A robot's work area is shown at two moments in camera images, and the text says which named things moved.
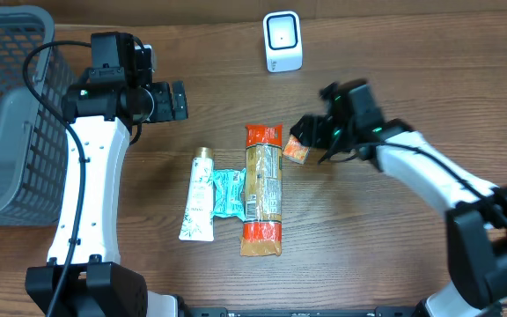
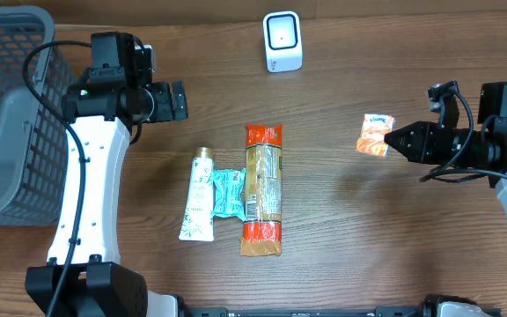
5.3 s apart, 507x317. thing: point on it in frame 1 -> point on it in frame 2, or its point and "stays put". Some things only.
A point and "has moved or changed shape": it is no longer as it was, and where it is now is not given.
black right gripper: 306,130 -> 421,143
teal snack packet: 229,193 stays put
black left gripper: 177,100 stays put
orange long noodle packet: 262,221 stays put
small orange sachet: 295,151 has moved or changed shape
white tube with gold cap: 197,224 stays put
